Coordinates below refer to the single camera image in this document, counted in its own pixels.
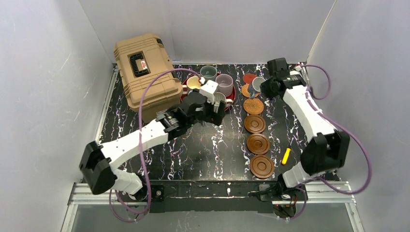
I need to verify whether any grey ribbed mug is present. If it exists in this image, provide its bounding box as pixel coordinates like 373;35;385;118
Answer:
214;92;233;112

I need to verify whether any grey printed mug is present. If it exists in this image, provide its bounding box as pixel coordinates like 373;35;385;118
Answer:
248;77;266;99

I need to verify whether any red round coaster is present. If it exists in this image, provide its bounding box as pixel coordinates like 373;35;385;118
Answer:
242;73;257;84

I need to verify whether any dark wooden coaster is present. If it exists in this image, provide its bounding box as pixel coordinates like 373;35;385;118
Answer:
244;115;266;133

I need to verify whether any woven rattan coaster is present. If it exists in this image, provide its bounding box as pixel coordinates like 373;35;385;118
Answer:
241;84;259;99
243;98;264;115

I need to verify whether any brown wooden coaster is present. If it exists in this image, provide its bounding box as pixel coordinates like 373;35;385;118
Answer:
246;133;270;155

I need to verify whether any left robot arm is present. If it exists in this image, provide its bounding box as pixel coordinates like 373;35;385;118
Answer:
79;92;227;195

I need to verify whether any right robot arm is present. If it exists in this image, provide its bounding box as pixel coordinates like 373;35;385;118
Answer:
260;58;350;189

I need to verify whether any red round tray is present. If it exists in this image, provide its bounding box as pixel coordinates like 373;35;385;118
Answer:
180;75;236;102

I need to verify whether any cream yellow mug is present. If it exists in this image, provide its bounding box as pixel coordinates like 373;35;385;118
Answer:
182;76;202;95

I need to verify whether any lilac textured mug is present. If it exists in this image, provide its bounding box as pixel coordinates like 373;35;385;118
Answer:
215;74;234;97

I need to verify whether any sage green mug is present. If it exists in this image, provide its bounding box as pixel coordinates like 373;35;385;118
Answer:
199;65;218;81

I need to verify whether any tan plastic tool case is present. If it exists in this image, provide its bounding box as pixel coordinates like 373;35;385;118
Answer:
114;33;183;123

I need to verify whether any yellow marker pen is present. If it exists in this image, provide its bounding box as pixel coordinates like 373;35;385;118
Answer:
281;147;292;165

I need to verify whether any front aluminium frame rail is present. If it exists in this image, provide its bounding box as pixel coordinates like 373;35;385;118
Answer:
69;181;356;204

